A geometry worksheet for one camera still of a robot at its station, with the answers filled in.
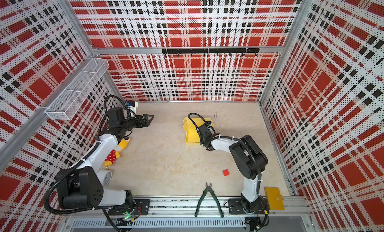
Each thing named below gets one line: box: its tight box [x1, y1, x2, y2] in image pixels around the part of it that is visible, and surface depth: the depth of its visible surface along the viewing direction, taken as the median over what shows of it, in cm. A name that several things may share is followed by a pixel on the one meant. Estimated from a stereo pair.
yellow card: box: [264, 187, 285, 211], surface depth 76 cm
